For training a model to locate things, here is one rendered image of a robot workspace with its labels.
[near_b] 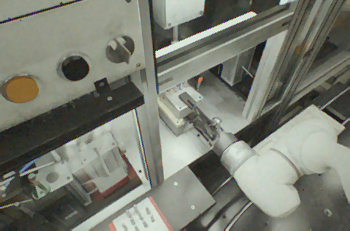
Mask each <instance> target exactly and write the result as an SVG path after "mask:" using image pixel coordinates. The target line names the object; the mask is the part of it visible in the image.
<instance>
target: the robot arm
mask: <svg viewBox="0 0 350 231"><path fill-rule="evenodd" d="M179 98H181V100H182V101H184V103H185V104H186V105H187V106H188V108H190V109H191V110H195V112H196V113H197V114H196V113H195V112H191V114H189V115H186V116H187V117H188V119H189V120H190V122H189V123H190V125H191V124H193V125H192V127H193V129H194V130H195V131H196V132H198V134H199V135H200V137H202V139H204V141H205V142H206V143H207V144H208V145H209V147H212V149H213V150H214V152H216V154H217V155H218V156H219V157H220V158H221V160H220V161H221V164H223V166H225V168H226V169H227V170H228V171H229V172H230V174H231V175H232V176H233V177H234V178H235V179H236V180H237V183H238V185H239V187H240V188H241V190H243V192H244V193H245V194H246V196H247V197H248V198H249V199H250V200H251V201H252V202H253V203H255V205H256V206H257V207H259V208H260V209H261V210H262V211H264V212H265V213H266V214H267V215H268V216H270V217H272V218H275V219H283V218H287V217H288V216H289V215H290V214H291V213H292V212H293V211H295V209H297V207H298V206H299V205H300V203H301V202H300V199H299V195H298V192H297V190H296V189H295V187H293V185H294V184H295V182H296V181H297V180H298V179H299V178H300V177H301V176H303V175H304V174H306V175H310V174H312V173H324V172H328V171H330V169H334V170H335V171H336V172H337V174H338V176H339V180H340V181H341V185H342V186H343V188H344V192H345V194H346V197H347V198H348V203H349V204H350V149H349V148H346V147H345V146H342V145H340V144H337V141H338V135H337V132H336V130H335V128H334V127H333V126H332V125H331V124H330V123H328V121H325V120H323V119H316V118H315V119H307V120H305V121H302V122H300V123H298V124H296V126H294V127H292V128H291V129H289V131H287V132H286V133H285V134H284V135H283V136H282V137H280V138H279V139H278V140H277V141H276V143H275V144H274V145H273V146H272V147H271V149H269V150H268V151H266V152H265V153H264V154H261V155H260V156H258V155H257V154H256V153H255V151H253V150H252V149H251V148H250V147H249V146H248V145H247V144H246V143H245V142H244V141H243V140H239V139H237V138H236V137H235V135H233V134H232V133H231V132H228V133H226V132H225V131H224V130H223V128H222V127H221V126H220V123H221V122H222V119H221V118H220V117H217V115H215V113H214V112H212V111H211V110H210V109H209V108H208V107H207V106H206V105H205V104H204V103H203V102H202V101H198V103H197V102H196V101H195V100H194V98H193V97H192V96H190V94H189V93H188V92H186V91H185V92H184V93H182V94H179ZM198 117H200V119H199V118H198ZM210 124H211V125H210ZM209 125H210V126H209Z"/></svg>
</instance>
